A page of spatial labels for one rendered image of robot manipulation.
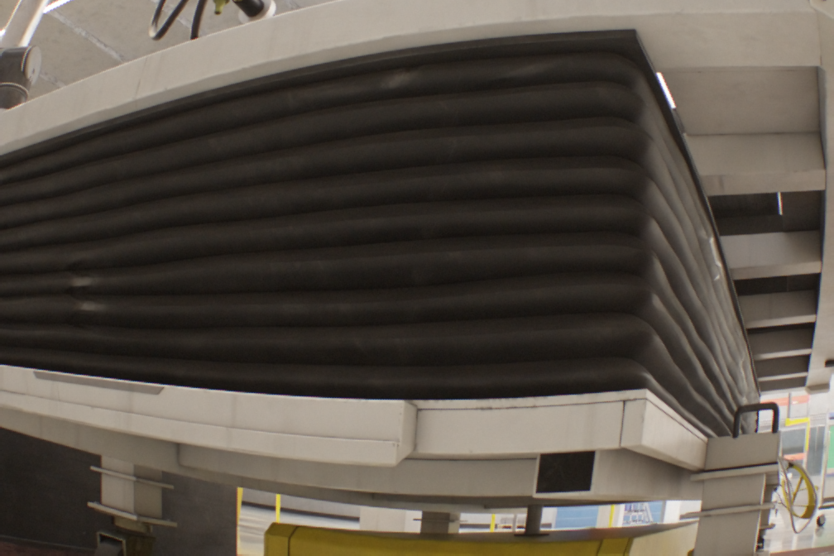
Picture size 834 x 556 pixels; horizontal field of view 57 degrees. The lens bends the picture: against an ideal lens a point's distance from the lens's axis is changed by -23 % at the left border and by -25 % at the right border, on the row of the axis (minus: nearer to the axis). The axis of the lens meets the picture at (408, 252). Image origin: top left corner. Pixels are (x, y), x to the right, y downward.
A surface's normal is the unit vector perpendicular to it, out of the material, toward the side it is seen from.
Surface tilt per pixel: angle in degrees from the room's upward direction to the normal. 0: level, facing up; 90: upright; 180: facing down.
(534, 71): 135
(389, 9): 90
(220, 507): 90
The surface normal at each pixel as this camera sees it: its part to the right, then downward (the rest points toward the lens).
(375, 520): -0.43, -0.29
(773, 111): -0.07, 0.96
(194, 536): 0.91, -0.05
